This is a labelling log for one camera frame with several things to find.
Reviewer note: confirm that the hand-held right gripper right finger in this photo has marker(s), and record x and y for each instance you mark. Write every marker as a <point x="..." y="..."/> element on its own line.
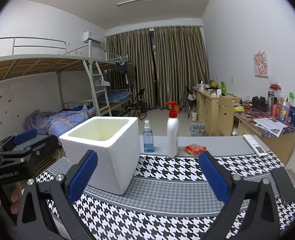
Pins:
<point x="213" y="177"/>

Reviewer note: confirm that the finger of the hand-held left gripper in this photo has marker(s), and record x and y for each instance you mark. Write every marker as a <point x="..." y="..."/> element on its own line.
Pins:
<point x="26" y="135"/>
<point x="47" y="143"/>

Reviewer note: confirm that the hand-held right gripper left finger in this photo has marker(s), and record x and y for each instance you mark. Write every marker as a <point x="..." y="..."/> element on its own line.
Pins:
<point x="82" y="177"/>

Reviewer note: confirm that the white foam box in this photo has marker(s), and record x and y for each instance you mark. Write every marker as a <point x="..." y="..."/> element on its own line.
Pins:
<point x="107" y="160"/>

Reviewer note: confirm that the person's left hand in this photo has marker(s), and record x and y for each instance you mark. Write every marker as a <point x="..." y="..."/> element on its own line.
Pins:
<point x="16" y="197"/>

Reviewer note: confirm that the blue plaid quilt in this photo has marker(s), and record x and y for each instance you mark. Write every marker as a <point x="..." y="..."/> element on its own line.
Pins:
<point x="60" y="120"/>

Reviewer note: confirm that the red snack packet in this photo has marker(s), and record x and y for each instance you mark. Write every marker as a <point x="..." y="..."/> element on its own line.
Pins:
<point x="193" y="149"/>

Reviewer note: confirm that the round trash bin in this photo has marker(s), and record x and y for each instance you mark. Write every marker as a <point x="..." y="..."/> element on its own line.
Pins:
<point x="198" y="130"/>

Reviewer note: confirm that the white remote control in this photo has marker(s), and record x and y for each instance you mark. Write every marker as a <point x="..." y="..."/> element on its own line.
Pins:
<point x="254" y="145"/>

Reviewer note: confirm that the houndstooth table mat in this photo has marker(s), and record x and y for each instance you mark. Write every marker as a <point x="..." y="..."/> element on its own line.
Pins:
<point x="162" y="205"/>

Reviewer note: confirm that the wooden chair smiley cutout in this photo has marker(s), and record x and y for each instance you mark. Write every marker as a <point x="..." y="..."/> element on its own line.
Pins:
<point x="226" y="120"/>

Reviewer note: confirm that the white pump bottle red cap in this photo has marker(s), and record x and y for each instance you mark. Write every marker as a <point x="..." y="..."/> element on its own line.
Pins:
<point x="172" y="135"/>

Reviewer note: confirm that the group of floor bottles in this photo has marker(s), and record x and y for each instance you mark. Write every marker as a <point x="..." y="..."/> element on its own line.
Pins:
<point x="192" y="113"/>

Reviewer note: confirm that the wooden desk with drawers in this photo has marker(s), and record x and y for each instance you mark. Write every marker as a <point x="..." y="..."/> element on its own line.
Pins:
<point x="205" y="110"/>

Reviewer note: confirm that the metal bunk bed wooden slats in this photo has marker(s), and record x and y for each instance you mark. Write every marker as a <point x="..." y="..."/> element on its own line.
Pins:
<point x="30" y="66"/>

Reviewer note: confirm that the black smartphone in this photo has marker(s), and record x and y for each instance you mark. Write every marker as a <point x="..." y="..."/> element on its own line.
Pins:
<point x="283" y="185"/>

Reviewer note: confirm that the white bunk ladder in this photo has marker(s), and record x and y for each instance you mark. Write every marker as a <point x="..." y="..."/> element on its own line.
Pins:
<point x="90" y="87"/>

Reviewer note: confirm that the wooden desk patterned cover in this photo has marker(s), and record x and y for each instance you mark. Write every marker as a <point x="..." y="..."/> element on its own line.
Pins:
<point x="277" y="145"/>

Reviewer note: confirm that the yellow cloth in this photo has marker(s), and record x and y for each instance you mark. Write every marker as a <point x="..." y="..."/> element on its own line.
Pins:
<point x="240" y="109"/>

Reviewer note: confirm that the blue spray bottle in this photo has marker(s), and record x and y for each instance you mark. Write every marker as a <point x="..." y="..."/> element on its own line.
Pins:
<point x="148" y="140"/>

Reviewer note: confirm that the printed paper sheets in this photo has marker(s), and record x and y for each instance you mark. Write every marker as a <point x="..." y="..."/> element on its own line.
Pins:
<point x="270" y="125"/>

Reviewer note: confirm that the orange jug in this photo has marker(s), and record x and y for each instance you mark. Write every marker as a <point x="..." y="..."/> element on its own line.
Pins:
<point x="177" y="108"/>

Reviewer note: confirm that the white hanging plastic bag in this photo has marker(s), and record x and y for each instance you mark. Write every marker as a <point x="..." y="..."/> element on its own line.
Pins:
<point x="102" y="83"/>

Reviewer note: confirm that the black tripod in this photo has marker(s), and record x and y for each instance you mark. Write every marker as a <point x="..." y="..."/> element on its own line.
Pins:
<point x="190" y="93"/>

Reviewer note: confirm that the black folding chair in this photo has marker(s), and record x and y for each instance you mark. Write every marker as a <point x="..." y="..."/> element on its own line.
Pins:
<point x="138" y="103"/>

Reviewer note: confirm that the cluster of toiletry bottles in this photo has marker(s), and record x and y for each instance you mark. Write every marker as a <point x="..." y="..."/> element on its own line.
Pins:
<point x="287" y="110"/>

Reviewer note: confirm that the hanging dark clothes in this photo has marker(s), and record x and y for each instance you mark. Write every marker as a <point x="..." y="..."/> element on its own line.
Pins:
<point x="130" y="72"/>

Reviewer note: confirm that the brown curtain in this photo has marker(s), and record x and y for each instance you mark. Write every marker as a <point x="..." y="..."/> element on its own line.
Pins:
<point x="181" y="65"/>
<point x="130" y="65"/>

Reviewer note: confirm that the white air conditioner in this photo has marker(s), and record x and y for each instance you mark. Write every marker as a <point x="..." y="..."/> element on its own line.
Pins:
<point x="90" y="37"/>

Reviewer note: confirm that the ceiling tube light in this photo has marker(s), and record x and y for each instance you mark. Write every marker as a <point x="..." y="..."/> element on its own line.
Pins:
<point x="140" y="0"/>

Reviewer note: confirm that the cartoon wall poster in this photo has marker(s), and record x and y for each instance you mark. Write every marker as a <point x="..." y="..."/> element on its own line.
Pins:
<point x="260" y="64"/>

